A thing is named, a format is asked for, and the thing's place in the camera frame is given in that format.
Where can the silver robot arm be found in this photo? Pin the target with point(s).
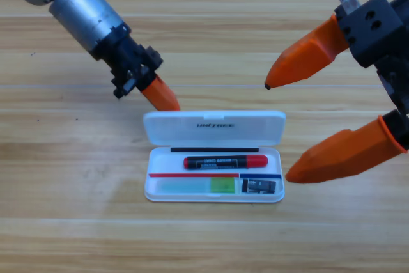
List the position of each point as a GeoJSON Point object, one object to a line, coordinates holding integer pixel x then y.
{"type": "Point", "coordinates": [80, 11]}

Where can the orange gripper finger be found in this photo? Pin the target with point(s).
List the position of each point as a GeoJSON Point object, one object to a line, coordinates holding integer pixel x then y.
{"type": "Point", "coordinates": [161, 95]}

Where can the green and white highlighter pen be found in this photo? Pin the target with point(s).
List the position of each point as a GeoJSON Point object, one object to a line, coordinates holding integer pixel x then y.
{"type": "Point", "coordinates": [220, 185]}

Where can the plain orange gripper finger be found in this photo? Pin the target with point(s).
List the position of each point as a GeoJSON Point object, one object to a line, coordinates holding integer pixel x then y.
{"type": "Point", "coordinates": [342, 154]}

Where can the black-tipped orange gripper finger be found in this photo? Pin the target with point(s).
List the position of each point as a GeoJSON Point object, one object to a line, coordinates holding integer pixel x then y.
{"type": "Point", "coordinates": [306, 59]}

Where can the white Unitree pencil case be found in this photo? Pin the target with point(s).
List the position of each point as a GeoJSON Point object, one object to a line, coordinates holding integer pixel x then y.
{"type": "Point", "coordinates": [255, 132]}

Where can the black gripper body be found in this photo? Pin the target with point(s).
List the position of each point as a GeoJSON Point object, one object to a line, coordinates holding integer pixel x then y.
{"type": "Point", "coordinates": [377, 33]}
{"type": "Point", "coordinates": [131, 59]}

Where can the red and black marker pen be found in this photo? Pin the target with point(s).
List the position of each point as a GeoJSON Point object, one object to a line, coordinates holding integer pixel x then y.
{"type": "Point", "coordinates": [223, 162]}

